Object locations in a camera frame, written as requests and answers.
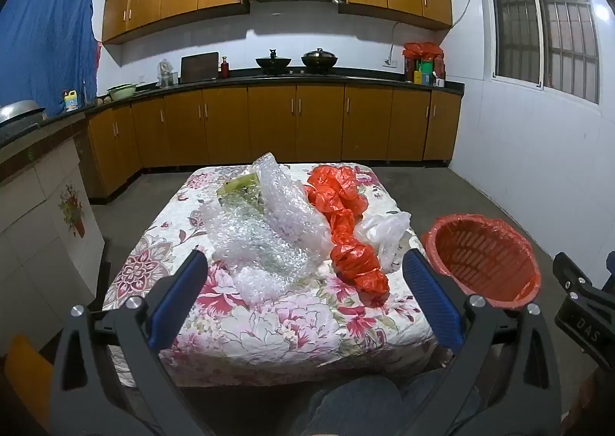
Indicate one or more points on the red plastic bag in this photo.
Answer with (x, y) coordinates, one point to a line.
(360, 268)
(338, 193)

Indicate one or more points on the green basin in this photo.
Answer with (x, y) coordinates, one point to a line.
(121, 92)

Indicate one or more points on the white tiled counter base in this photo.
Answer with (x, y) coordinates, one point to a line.
(33, 224)

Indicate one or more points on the floral tablecloth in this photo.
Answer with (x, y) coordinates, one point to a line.
(288, 330)

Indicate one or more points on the wall socket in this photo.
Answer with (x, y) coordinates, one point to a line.
(390, 63)

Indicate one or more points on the green plastic wrapper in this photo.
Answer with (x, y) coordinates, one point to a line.
(235, 187)

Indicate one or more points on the yellow stool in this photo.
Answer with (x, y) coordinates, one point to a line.
(29, 373)

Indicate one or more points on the wooden cutting board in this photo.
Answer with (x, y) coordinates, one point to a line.
(199, 67)

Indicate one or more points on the barred window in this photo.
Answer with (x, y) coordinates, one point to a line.
(543, 22)

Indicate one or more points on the red bottle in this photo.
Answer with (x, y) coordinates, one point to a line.
(225, 68)

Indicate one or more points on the wooden lower cabinets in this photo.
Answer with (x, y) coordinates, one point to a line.
(269, 123)

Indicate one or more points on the black countertop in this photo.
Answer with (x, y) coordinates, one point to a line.
(374, 79)

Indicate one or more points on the yellow detergent bottle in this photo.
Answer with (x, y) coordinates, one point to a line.
(70, 102)

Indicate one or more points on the person's leg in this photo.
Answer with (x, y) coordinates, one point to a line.
(350, 409)

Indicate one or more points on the blue hanging cloth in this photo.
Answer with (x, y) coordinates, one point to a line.
(45, 42)

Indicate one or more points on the flower sticker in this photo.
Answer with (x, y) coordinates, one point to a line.
(73, 210)

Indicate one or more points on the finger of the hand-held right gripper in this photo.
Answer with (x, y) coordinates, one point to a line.
(569, 270)

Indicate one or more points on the black wok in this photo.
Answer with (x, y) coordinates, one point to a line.
(273, 63)

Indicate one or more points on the green box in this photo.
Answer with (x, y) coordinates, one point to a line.
(426, 71)

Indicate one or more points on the white plastic bag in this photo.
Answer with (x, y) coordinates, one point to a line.
(387, 234)

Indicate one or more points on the black pot with lid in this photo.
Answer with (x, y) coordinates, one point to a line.
(319, 59)

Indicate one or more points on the clear bubble wrap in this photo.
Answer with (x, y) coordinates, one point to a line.
(286, 200)
(245, 248)

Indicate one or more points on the clear plastic bag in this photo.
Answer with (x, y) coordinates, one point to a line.
(167, 73)

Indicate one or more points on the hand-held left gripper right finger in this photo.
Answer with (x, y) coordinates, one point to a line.
(432, 301)

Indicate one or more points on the orange plastic basket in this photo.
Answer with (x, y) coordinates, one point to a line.
(480, 263)

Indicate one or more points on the metal basin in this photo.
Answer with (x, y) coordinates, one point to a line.
(19, 111)

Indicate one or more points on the red bag on containers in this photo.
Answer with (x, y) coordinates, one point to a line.
(423, 51)

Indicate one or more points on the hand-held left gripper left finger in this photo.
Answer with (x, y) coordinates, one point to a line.
(178, 294)

